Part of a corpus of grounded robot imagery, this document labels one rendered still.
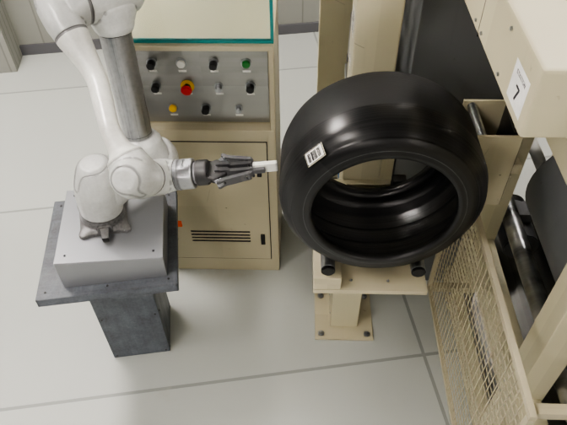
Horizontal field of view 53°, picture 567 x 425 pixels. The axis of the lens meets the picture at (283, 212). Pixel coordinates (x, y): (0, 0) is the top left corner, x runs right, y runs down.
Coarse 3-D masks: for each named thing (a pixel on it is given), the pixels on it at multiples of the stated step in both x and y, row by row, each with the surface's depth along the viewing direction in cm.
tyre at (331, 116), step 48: (336, 96) 152; (384, 96) 146; (432, 96) 149; (288, 144) 160; (336, 144) 143; (384, 144) 140; (432, 144) 141; (288, 192) 156; (336, 192) 191; (384, 192) 191; (432, 192) 186; (480, 192) 153; (336, 240) 183; (384, 240) 186; (432, 240) 167
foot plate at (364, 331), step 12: (324, 300) 278; (324, 312) 274; (360, 312) 274; (324, 324) 269; (360, 324) 269; (324, 336) 265; (336, 336) 264; (348, 336) 264; (360, 336) 264; (372, 336) 264
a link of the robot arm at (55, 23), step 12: (36, 0) 161; (48, 0) 160; (60, 0) 161; (72, 0) 162; (84, 0) 164; (48, 12) 160; (60, 12) 160; (72, 12) 162; (84, 12) 164; (48, 24) 161; (60, 24) 160; (72, 24) 161; (84, 24) 165
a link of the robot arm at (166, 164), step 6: (156, 162) 159; (162, 162) 161; (168, 162) 163; (162, 168) 159; (168, 168) 162; (168, 174) 161; (168, 180) 161; (168, 186) 162; (174, 186) 163; (162, 192) 162; (168, 192) 165
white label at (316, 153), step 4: (320, 144) 145; (312, 148) 146; (316, 148) 145; (320, 148) 144; (308, 152) 147; (312, 152) 146; (316, 152) 145; (320, 152) 144; (324, 152) 143; (308, 156) 147; (312, 156) 146; (316, 156) 145; (320, 156) 144; (308, 160) 146; (312, 160) 145; (316, 160) 144; (308, 164) 146
